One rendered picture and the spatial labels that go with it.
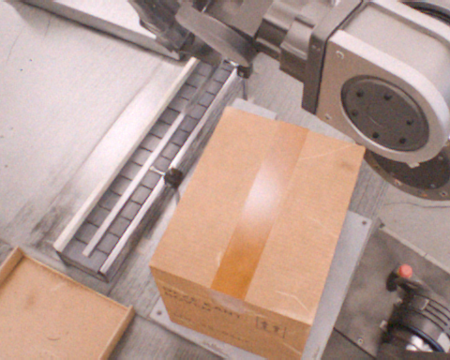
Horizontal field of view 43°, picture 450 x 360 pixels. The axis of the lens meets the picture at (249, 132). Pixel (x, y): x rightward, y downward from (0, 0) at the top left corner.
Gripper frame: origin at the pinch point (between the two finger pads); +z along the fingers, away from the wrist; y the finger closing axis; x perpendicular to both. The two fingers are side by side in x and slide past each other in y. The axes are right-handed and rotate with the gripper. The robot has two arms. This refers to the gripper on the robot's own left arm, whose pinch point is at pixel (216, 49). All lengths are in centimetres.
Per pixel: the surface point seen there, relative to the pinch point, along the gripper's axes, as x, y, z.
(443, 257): 40, -73, 87
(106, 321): 53, -10, -31
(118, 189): 32.9, 1.5, -20.2
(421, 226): 34, -62, 92
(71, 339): 57, -6, -34
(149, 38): 3.5, 19.1, 4.9
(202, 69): 5.6, 2.1, 2.0
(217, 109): 12.6, -5.5, -0.9
